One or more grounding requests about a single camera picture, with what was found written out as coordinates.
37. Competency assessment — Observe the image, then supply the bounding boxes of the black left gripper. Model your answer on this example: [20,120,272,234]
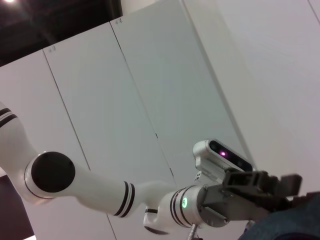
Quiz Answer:
[199,167,304,228]

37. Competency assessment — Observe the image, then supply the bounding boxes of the dark blue fabric bag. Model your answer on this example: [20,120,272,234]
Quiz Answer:
[237,191,320,240]

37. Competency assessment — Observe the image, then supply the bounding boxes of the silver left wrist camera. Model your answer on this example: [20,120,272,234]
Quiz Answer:
[192,139,255,186]

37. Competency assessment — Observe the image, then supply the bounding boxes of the grey left arm cable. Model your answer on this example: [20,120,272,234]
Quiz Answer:
[187,223,201,240]

